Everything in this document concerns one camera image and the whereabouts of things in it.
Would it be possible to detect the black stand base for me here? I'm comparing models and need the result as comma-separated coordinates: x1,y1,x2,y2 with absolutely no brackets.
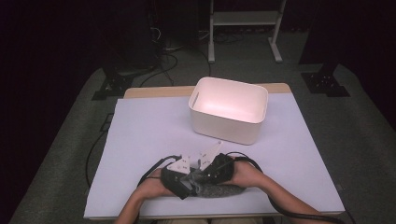
92,73,134,101
301,63,351,98

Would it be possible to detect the person's left hand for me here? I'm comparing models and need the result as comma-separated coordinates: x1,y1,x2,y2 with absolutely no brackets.
135,167,176,199

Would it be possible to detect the grey fluffy cloth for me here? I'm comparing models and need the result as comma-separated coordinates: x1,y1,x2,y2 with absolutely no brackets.
186,167,248,199

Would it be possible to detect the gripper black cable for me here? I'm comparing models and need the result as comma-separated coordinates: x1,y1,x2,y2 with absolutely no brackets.
136,154,183,188
225,151,347,224

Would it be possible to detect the thin black floor cable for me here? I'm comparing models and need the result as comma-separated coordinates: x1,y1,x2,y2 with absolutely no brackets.
85,130,108,188

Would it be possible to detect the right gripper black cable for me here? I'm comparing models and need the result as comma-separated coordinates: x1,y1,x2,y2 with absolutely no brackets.
225,151,347,224

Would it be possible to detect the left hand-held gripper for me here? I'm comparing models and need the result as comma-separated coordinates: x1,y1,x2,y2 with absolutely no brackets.
160,155,194,201

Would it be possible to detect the white plastic bin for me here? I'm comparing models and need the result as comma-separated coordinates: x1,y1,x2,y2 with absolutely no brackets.
188,77,269,146

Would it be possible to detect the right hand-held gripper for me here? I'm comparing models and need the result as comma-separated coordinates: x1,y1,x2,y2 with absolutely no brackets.
199,140,235,185

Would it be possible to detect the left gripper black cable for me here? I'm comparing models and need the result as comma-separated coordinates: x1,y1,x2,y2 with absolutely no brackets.
136,154,183,188

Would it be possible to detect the person's right hand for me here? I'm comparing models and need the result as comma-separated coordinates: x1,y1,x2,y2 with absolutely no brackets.
228,160,266,189

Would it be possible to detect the white metal stand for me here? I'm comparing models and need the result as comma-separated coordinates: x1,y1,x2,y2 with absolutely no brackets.
207,0,288,64

